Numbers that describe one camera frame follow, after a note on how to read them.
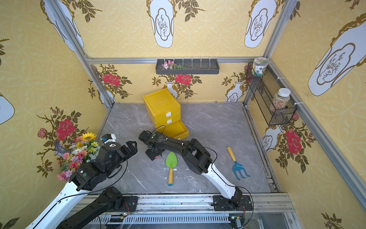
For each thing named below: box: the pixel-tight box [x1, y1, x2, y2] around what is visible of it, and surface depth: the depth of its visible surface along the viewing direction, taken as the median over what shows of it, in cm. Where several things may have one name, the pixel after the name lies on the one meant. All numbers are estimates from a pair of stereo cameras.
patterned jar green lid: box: [251, 56, 270, 77], surface depth 87 cm
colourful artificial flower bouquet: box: [54, 132, 99, 181], surface depth 76 cm
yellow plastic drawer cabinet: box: [142, 88, 190, 140], surface depth 94 cm
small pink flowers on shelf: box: [161, 60, 184, 70], surface depth 89 cm
